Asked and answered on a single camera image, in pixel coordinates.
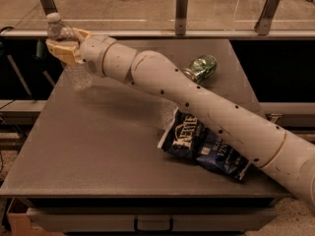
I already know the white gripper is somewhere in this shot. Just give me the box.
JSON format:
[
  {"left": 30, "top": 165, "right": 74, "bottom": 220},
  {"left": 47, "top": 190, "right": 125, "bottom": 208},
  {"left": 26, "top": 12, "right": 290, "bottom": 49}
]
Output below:
[{"left": 45, "top": 28, "right": 116, "bottom": 78}]

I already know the clear plastic water bottle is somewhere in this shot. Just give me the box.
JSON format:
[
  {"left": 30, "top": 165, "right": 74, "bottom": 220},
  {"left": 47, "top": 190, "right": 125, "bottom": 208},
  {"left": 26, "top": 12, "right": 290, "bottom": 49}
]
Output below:
[{"left": 46, "top": 13, "right": 93, "bottom": 91}]

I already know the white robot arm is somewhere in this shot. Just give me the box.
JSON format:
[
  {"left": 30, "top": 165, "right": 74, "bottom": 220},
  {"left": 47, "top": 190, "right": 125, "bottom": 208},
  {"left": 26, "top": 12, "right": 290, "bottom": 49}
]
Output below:
[{"left": 46, "top": 29, "right": 315, "bottom": 207}]

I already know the green soda can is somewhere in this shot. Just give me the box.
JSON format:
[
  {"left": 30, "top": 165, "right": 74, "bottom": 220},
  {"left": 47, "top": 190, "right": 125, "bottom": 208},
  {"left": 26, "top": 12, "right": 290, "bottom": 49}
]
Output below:
[{"left": 182, "top": 55, "right": 218, "bottom": 84}]

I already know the blue Kettle chips bag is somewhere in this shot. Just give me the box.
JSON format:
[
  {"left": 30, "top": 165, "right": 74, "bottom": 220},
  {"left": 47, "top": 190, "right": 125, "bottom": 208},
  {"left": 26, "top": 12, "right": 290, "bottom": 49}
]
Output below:
[{"left": 157, "top": 108, "right": 251, "bottom": 180}]

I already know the grey table drawer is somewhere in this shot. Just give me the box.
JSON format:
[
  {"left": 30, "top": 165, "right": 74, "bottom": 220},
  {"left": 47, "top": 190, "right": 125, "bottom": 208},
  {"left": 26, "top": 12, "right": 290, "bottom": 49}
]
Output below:
[{"left": 27, "top": 207, "right": 277, "bottom": 233}]

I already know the cardboard box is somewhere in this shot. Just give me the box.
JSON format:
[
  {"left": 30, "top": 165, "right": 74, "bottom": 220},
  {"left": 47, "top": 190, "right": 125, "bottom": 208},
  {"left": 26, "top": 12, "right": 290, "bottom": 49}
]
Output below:
[{"left": 6, "top": 199, "right": 64, "bottom": 236}]

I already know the left metal rail bracket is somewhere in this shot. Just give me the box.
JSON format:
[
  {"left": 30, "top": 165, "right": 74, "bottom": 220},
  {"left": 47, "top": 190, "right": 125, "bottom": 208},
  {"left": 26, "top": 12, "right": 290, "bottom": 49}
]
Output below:
[{"left": 39, "top": 0, "right": 57, "bottom": 15}]

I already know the metal rail bracket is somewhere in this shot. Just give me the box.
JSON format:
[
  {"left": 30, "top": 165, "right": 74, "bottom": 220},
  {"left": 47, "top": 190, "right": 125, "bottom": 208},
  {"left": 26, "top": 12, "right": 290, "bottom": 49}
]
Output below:
[
  {"left": 174, "top": 0, "right": 188, "bottom": 35},
  {"left": 39, "top": 0, "right": 57, "bottom": 15},
  {"left": 254, "top": 0, "right": 281, "bottom": 35}
]

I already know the metal guard rail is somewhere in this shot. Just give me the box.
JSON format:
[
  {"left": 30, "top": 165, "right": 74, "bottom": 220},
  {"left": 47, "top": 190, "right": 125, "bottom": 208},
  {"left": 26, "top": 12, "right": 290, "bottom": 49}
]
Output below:
[{"left": 0, "top": 29, "right": 315, "bottom": 40}]

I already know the middle metal rail bracket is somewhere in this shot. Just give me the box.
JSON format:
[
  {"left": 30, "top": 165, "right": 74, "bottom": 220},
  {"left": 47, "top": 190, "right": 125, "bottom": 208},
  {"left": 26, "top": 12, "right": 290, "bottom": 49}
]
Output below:
[{"left": 174, "top": 0, "right": 188, "bottom": 35}]

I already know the right metal rail bracket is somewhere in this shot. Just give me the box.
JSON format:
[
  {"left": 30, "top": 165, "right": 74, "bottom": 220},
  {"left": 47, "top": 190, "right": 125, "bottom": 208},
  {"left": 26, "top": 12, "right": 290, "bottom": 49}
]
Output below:
[{"left": 254, "top": 0, "right": 281, "bottom": 35}]

